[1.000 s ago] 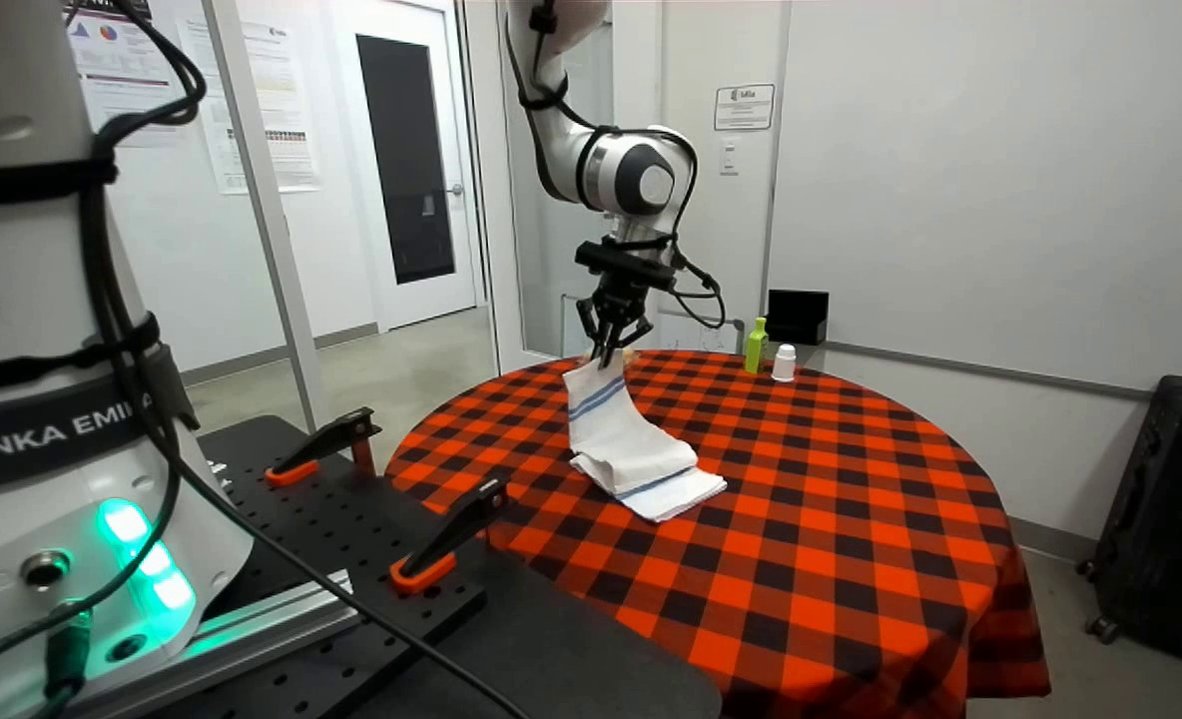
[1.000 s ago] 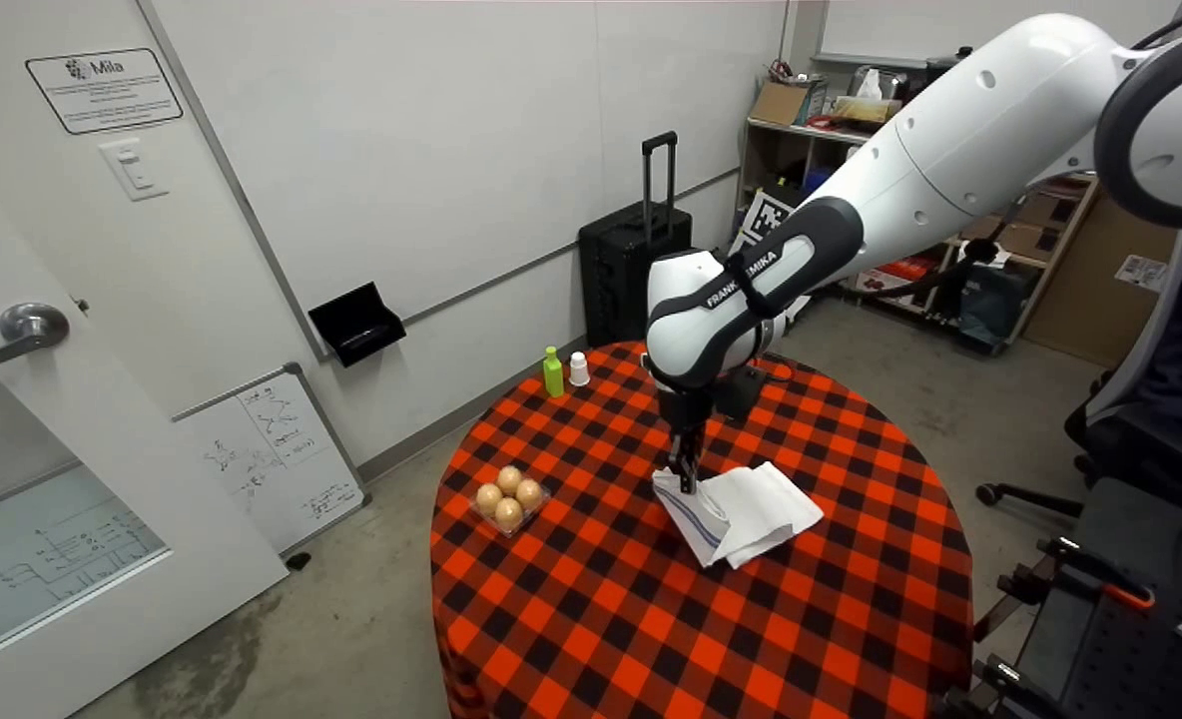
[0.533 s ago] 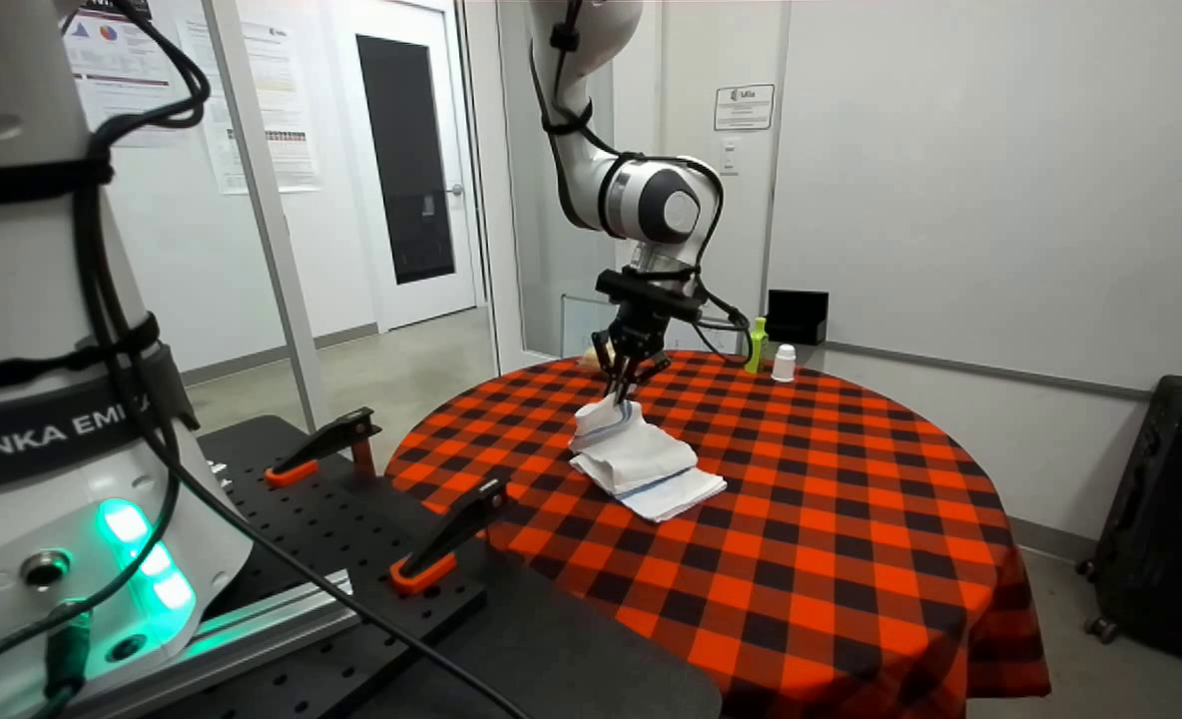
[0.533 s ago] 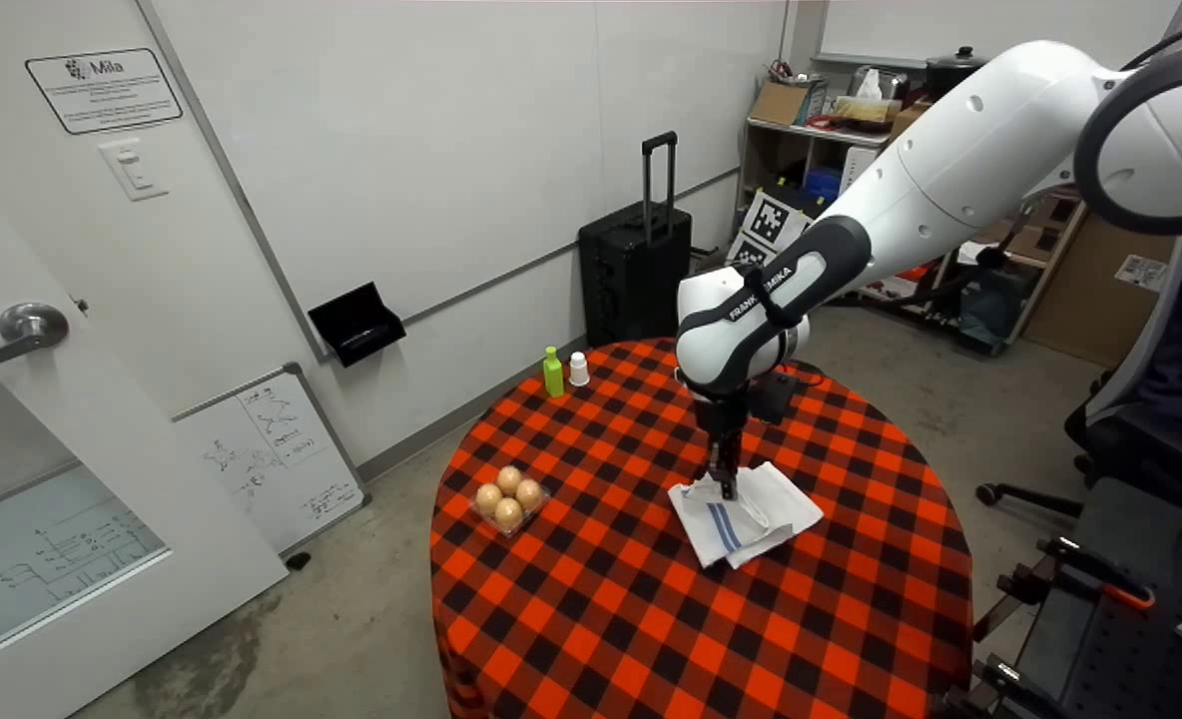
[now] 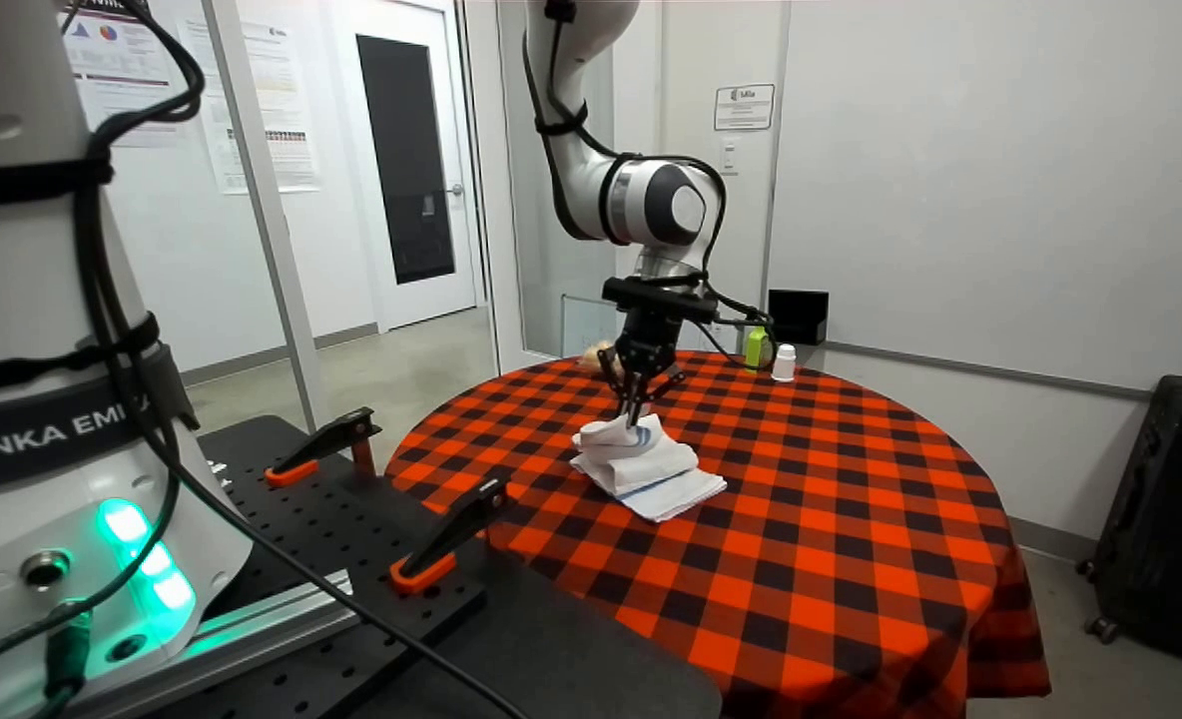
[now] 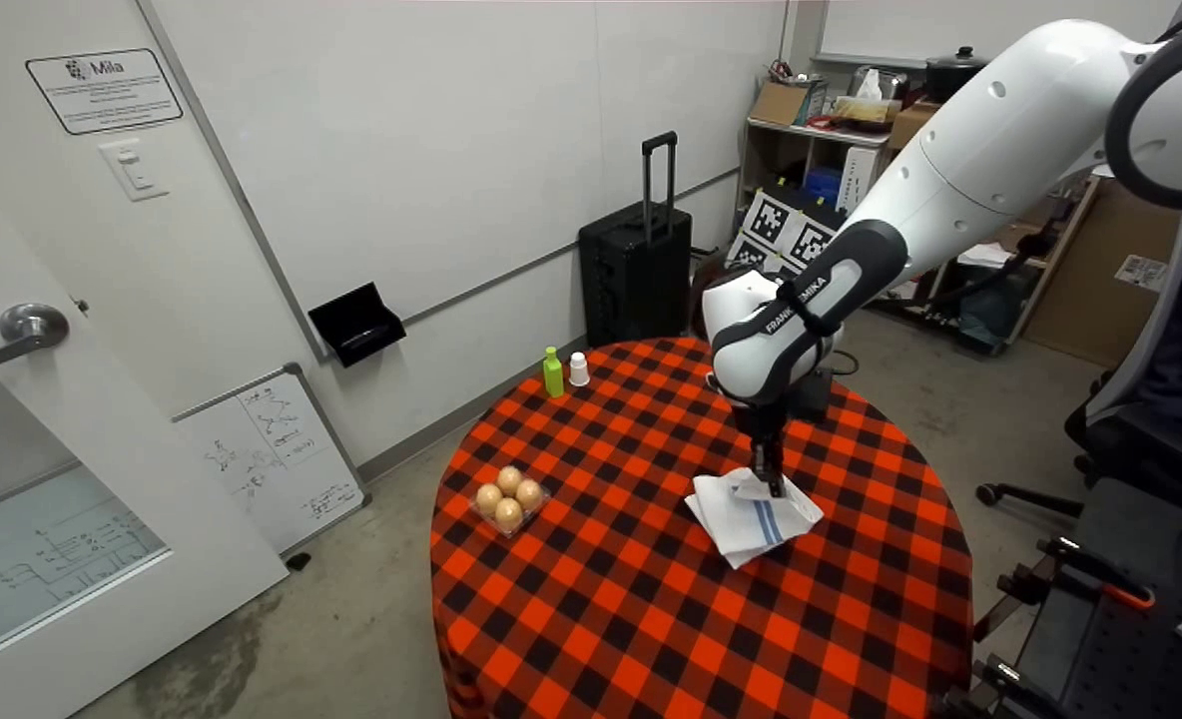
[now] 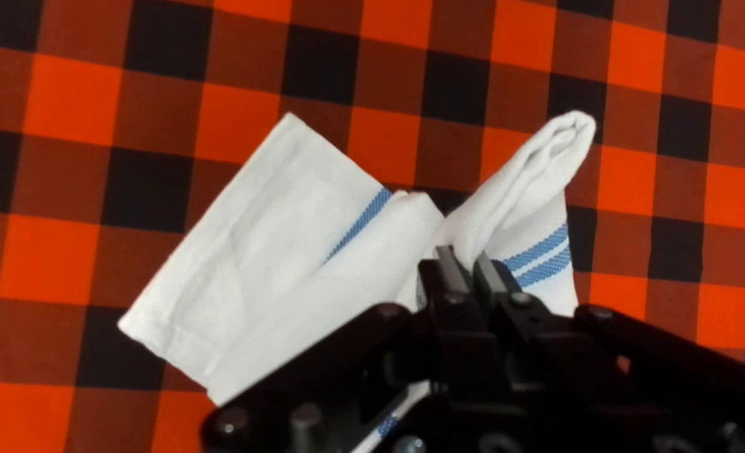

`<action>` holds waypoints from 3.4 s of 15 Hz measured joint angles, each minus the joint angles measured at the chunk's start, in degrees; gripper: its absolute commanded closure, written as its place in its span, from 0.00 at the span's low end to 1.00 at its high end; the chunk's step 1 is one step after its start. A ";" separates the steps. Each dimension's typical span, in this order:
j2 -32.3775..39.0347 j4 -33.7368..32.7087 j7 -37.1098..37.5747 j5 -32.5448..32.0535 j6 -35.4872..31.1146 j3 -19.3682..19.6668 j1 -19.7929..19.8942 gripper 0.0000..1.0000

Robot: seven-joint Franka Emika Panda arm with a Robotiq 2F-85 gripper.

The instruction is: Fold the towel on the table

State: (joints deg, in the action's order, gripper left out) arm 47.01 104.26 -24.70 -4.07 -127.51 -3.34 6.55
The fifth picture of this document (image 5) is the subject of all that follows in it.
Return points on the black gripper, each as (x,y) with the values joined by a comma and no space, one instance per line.
(652,323)

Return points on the white towel with blue stripes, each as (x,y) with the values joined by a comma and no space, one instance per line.
(643,463)

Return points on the beige eggs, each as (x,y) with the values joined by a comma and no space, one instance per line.
(596,356)

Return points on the green bottle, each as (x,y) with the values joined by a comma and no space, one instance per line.
(756,348)

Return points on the small white bottle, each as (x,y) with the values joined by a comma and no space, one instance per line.
(784,366)

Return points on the black box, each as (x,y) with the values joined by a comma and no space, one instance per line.
(801,318)

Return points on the red black checkered tablecloth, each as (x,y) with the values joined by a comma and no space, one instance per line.
(816,533)

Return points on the black orange spring clamp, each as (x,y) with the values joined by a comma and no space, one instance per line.
(454,533)
(333,440)

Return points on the white door sign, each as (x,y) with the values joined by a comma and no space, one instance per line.
(745,105)

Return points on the black perforated mounting board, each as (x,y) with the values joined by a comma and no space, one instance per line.
(354,533)

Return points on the dark door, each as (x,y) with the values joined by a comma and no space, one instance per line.
(407,161)

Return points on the white paper poster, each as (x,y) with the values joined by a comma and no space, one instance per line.
(277,105)

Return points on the black ribbed case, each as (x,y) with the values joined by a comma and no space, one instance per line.
(1172,519)

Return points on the aluminium rail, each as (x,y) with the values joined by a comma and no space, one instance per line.
(257,625)

